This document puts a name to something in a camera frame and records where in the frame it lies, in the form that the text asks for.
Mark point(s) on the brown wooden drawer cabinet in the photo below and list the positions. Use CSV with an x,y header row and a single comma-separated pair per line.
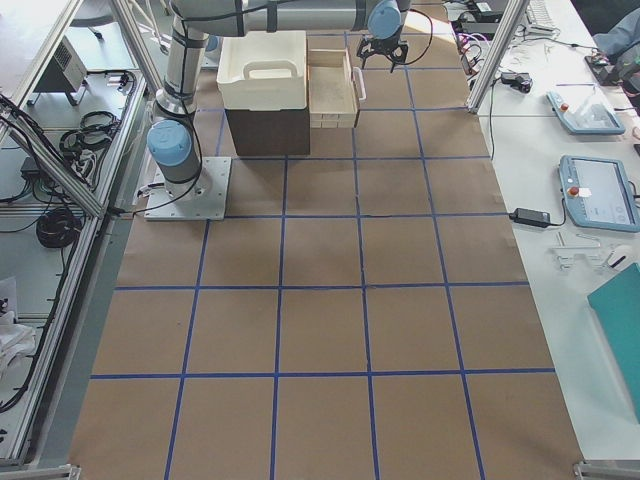
x,y
270,133

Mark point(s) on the grey electronics box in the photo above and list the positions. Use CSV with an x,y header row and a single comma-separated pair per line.
x,y
65,73

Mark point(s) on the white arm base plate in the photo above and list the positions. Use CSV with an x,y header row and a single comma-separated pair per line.
x,y
206,200

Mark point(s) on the white drawer handle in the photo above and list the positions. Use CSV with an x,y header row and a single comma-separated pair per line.
x,y
358,79

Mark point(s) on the teal box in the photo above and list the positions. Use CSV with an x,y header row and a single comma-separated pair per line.
x,y
616,304

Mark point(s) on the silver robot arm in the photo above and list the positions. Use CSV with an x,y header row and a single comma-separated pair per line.
x,y
201,26

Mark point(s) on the blue teach pendant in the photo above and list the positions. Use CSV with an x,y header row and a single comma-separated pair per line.
x,y
597,193
584,110

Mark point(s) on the aluminium frame post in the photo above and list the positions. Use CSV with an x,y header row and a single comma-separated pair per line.
x,y
515,9

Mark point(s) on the blue teach pendant near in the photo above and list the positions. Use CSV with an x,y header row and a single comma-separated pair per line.
x,y
597,193

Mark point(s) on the black power adapter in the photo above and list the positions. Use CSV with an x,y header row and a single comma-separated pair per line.
x,y
534,218

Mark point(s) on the white plastic tray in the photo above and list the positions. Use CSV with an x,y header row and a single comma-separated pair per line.
x,y
264,71

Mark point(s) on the wooden drawer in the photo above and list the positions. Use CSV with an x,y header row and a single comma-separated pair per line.
x,y
334,100

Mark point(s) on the blue teach pendant far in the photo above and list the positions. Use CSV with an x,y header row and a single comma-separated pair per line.
x,y
584,110

